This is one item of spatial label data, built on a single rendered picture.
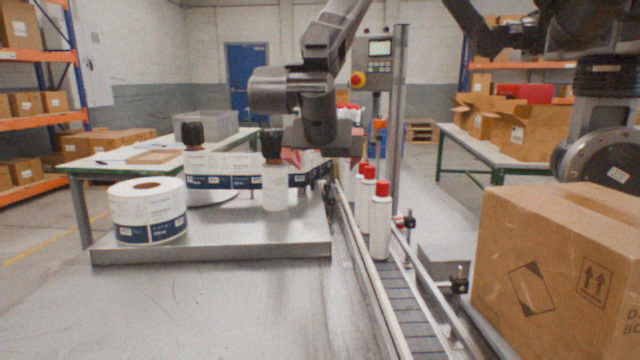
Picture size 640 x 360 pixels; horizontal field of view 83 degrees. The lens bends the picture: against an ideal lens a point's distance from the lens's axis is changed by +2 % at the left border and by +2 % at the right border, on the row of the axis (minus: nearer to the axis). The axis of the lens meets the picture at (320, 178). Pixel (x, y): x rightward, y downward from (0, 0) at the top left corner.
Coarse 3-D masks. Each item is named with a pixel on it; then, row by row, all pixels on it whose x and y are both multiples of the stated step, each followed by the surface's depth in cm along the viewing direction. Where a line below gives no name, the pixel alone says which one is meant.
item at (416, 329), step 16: (352, 208) 127; (368, 240) 102; (384, 272) 86; (400, 272) 86; (384, 288) 79; (400, 288) 79; (400, 304) 74; (416, 304) 74; (384, 320) 70; (400, 320) 69; (416, 320) 69; (416, 336) 65; (432, 336) 65; (416, 352) 61; (432, 352) 61
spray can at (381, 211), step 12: (384, 180) 89; (384, 192) 87; (372, 204) 89; (384, 204) 87; (372, 216) 89; (384, 216) 88; (372, 228) 90; (384, 228) 89; (372, 240) 91; (384, 240) 89; (372, 252) 91; (384, 252) 90
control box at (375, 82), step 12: (360, 36) 123; (372, 36) 120; (384, 36) 118; (360, 48) 123; (360, 60) 124; (372, 60) 122; (384, 60) 120; (360, 72) 125; (360, 84) 126; (372, 84) 124; (384, 84) 122
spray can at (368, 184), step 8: (368, 168) 101; (368, 176) 102; (360, 184) 104; (368, 184) 102; (360, 192) 104; (368, 192) 102; (360, 200) 105; (368, 200) 103; (360, 208) 106; (368, 208) 104; (360, 216) 106; (368, 216) 104; (360, 224) 107; (368, 224) 105; (360, 232) 107; (368, 232) 106
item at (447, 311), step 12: (396, 228) 90; (408, 252) 78; (420, 264) 73; (420, 276) 71; (432, 288) 65; (444, 300) 62; (444, 312) 59; (456, 324) 56; (468, 336) 53; (468, 348) 51
